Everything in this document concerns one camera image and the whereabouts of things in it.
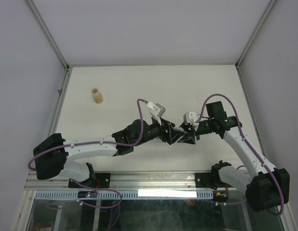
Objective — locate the white slotted cable duct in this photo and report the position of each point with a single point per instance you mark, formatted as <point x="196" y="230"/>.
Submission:
<point x="142" y="194"/>

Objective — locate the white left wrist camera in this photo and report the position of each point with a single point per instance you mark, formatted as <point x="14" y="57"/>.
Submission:
<point x="156" y="111"/>

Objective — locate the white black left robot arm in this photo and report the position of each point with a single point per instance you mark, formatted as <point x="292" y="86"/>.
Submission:
<point x="57" y="156"/>

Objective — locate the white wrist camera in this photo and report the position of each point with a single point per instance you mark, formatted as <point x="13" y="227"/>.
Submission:
<point x="156" y="111"/>
<point x="190" y="118"/>

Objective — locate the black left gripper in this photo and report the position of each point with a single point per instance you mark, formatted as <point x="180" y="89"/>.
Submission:
<point x="172" y="134"/>

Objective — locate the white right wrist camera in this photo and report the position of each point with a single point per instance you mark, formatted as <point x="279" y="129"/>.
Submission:
<point x="190" y="118"/>

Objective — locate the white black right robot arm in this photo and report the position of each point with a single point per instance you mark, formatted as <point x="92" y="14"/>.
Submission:
<point x="264" y="185"/>

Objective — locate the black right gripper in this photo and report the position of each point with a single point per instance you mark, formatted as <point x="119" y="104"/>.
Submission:
<point x="189" y="137"/>

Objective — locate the clear vial orange pills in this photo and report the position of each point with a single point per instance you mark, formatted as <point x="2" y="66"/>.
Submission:
<point x="98" y="98"/>

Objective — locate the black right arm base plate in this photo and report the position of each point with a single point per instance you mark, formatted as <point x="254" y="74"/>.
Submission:
<point x="208" y="180"/>

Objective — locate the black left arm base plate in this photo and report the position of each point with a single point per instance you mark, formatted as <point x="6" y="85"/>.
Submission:
<point x="102" y="180"/>

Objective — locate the aluminium frame rail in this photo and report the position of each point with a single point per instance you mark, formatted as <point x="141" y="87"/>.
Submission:
<point x="133" y="180"/>

